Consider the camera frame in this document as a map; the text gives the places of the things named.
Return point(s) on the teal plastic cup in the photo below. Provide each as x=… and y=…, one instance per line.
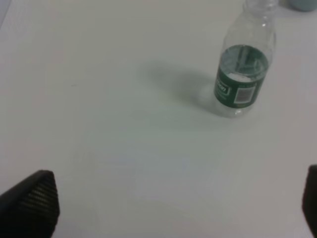
x=303, y=5

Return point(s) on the clear bottle green label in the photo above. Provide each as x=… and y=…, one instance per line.
x=246, y=56

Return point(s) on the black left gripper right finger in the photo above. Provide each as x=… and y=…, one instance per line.
x=309, y=201

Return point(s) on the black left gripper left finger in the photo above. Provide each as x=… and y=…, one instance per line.
x=30, y=209

